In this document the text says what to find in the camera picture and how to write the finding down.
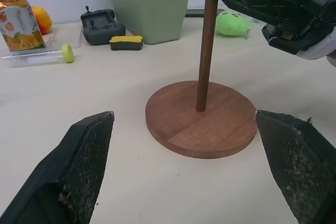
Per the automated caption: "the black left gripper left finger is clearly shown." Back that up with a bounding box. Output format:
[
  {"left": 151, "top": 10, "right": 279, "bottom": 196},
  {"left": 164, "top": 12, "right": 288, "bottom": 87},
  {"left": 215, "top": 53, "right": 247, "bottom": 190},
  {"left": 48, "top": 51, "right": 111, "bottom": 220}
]
[{"left": 0, "top": 111, "right": 116, "bottom": 224}]

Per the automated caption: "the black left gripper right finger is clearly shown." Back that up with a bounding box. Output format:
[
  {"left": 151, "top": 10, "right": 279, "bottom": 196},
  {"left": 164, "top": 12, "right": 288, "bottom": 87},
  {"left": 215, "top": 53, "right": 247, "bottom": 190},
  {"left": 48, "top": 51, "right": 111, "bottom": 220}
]
[{"left": 254, "top": 110, "right": 336, "bottom": 224}]

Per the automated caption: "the dark wooden pole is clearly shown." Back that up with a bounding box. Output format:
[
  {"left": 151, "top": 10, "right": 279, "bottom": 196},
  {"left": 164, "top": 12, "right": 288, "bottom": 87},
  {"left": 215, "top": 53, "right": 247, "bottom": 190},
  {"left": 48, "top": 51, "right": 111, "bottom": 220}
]
[{"left": 195, "top": 0, "right": 219, "bottom": 112}]

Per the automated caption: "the round wooden base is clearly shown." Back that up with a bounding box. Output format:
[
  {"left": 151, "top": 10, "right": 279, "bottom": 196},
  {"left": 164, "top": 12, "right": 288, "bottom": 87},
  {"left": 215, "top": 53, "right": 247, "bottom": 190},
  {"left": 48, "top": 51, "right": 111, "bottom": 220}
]
[{"left": 144, "top": 80, "right": 258, "bottom": 159}]

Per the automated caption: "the green plush ball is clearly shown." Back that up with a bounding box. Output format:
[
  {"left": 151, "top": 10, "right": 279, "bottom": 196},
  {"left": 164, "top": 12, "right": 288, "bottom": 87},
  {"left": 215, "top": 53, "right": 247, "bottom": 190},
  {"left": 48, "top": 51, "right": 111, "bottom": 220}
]
[{"left": 215, "top": 10, "right": 253, "bottom": 38}]

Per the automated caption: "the clear tube with green cap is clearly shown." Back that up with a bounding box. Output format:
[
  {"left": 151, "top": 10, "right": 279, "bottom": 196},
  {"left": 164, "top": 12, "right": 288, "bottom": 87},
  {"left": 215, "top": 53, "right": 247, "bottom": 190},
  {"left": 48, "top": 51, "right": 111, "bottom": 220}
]
[{"left": 1, "top": 44, "right": 75, "bottom": 68}]

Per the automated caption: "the pale green plastic bin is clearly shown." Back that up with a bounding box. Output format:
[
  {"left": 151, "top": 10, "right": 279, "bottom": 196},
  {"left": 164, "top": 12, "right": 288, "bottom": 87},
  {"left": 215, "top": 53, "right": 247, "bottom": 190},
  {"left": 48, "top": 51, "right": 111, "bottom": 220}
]
[{"left": 105, "top": 0, "right": 195, "bottom": 45}]

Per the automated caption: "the clear plastic tray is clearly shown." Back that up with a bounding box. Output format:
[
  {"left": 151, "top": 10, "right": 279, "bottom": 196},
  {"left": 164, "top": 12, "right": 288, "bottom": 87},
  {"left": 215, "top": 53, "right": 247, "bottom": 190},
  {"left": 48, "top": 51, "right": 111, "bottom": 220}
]
[{"left": 41, "top": 24, "right": 82, "bottom": 50}]

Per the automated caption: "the yellow and black eraser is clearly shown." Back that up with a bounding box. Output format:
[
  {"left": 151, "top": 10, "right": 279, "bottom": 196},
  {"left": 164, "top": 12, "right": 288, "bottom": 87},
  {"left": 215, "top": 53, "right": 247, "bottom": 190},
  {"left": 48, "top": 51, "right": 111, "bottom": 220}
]
[{"left": 109, "top": 35, "right": 144, "bottom": 51}]

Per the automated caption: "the black remote controller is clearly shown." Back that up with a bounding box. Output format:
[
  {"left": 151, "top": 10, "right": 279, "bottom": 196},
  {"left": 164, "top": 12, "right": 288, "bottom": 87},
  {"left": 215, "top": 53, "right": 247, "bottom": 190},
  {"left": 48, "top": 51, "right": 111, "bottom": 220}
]
[{"left": 80, "top": 5, "right": 127, "bottom": 46}]

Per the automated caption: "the orange mango fruit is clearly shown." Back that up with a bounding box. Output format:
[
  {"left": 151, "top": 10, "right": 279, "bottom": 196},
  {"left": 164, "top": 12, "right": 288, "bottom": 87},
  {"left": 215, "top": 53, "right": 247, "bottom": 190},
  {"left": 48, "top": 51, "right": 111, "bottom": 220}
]
[{"left": 31, "top": 6, "right": 53, "bottom": 36}]

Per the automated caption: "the orange juice drink can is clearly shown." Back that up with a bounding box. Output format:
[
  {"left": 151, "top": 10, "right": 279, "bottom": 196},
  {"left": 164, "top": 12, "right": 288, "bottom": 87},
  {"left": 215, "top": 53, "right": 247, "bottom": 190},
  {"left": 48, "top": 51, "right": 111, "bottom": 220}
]
[{"left": 0, "top": 0, "right": 47, "bottom": 52}]

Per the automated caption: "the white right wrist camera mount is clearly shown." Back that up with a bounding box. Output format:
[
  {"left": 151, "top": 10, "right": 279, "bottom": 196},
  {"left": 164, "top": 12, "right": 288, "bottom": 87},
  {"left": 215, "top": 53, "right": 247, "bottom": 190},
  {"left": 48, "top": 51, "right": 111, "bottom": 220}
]
[{"left": 296, "top": 26, "right": 336, "bottom": 61}]

